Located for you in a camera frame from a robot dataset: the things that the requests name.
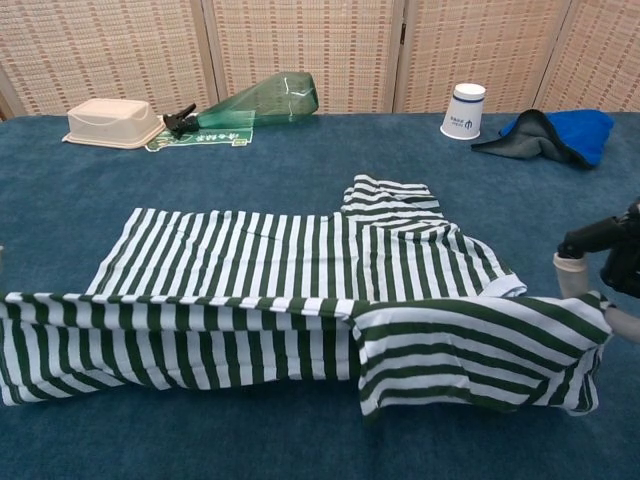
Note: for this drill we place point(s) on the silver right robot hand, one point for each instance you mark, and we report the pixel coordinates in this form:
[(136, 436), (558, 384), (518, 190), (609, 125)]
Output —
[(625, 250)]

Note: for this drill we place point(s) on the green white striped T-shirt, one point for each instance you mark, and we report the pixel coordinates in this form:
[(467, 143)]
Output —
[(250, 260)]

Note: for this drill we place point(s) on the blue and grey cloth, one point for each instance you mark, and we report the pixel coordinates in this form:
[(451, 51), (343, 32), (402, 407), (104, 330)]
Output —
[(582, 135)]

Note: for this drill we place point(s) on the beige plastic food container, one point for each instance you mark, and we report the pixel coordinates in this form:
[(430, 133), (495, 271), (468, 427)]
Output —
[(110, 122)]

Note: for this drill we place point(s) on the white paper cup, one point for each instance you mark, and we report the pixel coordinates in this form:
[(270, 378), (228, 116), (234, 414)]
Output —
[(462, 112)]

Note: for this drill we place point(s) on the green printed card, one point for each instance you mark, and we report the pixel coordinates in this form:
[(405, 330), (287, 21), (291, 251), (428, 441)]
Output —
[(215, 137)]

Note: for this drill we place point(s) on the blue carpet table mat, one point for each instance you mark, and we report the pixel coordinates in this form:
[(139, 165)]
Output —
[(250, 445)]

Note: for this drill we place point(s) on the green spray bottle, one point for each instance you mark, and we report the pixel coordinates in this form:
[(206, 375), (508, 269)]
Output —
[(270, 102)]

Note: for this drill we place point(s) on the woven folding screen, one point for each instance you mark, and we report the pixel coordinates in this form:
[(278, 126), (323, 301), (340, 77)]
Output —
[(300, 50)]

